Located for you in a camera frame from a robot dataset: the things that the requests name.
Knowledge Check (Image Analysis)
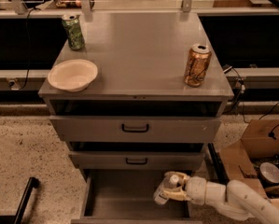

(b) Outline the black stand leg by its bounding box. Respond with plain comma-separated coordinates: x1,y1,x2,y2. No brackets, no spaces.
0,177,40,224

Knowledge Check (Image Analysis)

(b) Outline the white bowl in box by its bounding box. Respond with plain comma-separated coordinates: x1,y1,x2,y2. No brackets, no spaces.
259,162,279,184

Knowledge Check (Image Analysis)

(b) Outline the gold soda can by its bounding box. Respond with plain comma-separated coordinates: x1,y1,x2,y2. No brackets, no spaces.
184,44,212,87

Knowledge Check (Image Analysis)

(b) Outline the grey drawer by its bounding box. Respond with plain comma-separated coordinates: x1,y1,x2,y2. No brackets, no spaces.
69,151,204,171
50,116,220,143
71,170,202,224

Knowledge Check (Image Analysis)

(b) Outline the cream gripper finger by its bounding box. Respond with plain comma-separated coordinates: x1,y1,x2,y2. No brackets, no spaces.
164,171,189,185
162,187,190,201

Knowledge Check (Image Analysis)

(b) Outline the top grey drawer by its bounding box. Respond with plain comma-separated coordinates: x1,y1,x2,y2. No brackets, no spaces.
50,116,220,143

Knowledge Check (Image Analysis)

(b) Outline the black cable at left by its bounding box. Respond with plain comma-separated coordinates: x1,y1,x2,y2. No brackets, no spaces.
20,7,42,91

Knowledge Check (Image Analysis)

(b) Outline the brown cardboard box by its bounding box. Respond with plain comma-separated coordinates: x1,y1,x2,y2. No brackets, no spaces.
219,119,279,198

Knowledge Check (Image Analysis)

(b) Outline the bottom grey drawer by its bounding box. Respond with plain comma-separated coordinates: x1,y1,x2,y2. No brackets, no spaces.
71,170,202,224

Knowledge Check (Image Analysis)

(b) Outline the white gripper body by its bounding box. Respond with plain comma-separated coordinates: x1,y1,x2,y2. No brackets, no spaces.
185,176,207,205

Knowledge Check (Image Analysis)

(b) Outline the middle grey drawer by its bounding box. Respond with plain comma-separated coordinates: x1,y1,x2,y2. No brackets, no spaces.
69,151,204,171

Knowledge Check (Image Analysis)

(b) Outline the grey drawer cabinet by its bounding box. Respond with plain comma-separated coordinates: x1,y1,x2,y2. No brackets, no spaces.
37,11,235,224

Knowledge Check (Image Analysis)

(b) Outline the white paper bowl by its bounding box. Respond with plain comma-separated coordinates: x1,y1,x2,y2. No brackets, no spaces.
48,59,98,92

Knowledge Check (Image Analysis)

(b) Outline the black bar beside cabinet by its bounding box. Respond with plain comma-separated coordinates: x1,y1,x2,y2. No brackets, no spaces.
208,143,229,185

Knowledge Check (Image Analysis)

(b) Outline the black cable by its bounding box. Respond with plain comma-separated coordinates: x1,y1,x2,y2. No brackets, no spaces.
20,7,42,91
222,63,246,115

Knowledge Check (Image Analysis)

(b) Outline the clear plastic tea bottle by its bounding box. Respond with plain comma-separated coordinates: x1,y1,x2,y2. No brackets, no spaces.
153,175,179,205

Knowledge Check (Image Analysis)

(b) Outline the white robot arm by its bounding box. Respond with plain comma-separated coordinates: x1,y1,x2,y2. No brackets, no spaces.
160,172,279,224

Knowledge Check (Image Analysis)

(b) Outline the green soda can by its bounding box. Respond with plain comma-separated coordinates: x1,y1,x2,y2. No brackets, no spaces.
62,15,85,50

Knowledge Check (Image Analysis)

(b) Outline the black cable at right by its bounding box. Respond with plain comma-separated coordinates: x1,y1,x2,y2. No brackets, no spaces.
222,63,246,115

